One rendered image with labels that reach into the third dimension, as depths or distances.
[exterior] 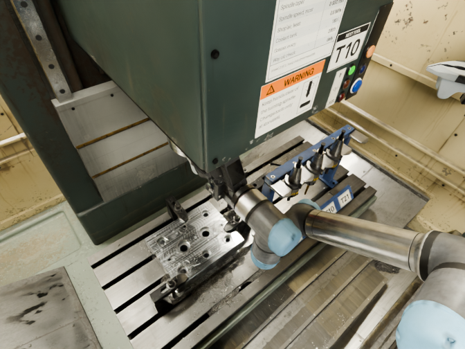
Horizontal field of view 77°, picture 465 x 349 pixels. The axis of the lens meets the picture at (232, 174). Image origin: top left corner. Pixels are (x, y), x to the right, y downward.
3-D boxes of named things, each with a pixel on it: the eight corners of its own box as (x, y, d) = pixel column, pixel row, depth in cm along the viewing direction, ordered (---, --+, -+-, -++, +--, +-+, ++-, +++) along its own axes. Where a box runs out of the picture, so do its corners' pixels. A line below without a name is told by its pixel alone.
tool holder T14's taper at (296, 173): (295, 172, 102) (299, 158, 97) (303, 181, 99) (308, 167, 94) (285, 177, 100) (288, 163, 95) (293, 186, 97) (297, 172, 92)
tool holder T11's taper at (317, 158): (316, 159, 106) (321, 145, 101) (324, 167, 104) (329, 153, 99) (306, 163, 105) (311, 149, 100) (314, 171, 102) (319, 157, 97)
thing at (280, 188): (295, 192, 98) (295, 191, 97) (284, 201, 95) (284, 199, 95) (279, 180, 101) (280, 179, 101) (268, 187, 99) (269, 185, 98)
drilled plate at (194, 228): (243, 246, 114) (244, 239, 110) (179, 293, 101) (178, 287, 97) (208, 207, 125) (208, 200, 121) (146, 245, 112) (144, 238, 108)
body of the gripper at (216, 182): (203, 187, 78) (231, 218, 73) (202, 165, 72) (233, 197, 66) (225, 174, 82) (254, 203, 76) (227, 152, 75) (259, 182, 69)
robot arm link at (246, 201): (246, 210, 64) (272, 192, 67) (232, 197, 66) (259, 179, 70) (243, 228, 70) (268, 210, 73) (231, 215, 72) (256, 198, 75)
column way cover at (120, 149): (194, 159, 149) (187, 63, 111) (103, 206, 128) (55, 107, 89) (189, 154, 151) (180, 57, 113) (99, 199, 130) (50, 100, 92)
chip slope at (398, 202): (404, 227, 160) (430, 199, 141) (322, 311, 129) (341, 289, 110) (286, 139, 205) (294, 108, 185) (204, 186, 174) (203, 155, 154)
